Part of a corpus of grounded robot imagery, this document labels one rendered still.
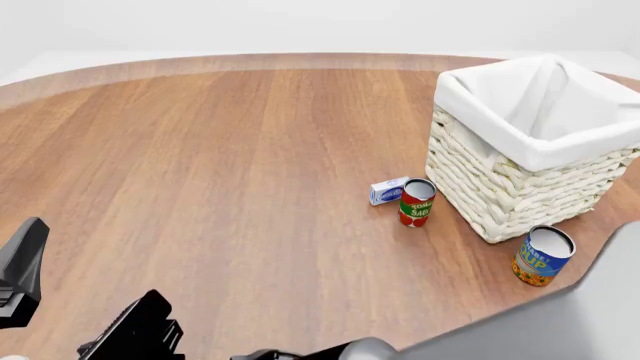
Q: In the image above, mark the white cloth basket liner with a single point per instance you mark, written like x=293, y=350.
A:
x=560, y=112

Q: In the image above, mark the small white blue box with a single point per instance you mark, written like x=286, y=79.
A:
x=386, y=193

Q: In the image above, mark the red tomato sauce can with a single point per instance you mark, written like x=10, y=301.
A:
x=416, y=210

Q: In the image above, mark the blue alphabet soup can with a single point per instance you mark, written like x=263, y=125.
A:
x=542, y=262

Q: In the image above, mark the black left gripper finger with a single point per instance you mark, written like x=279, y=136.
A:
x=135, y=322
x=25, y=255

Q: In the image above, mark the white woven wicker basket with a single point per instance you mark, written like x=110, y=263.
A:
x=500, y=195

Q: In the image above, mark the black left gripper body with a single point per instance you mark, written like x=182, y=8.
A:
x=17, y=309

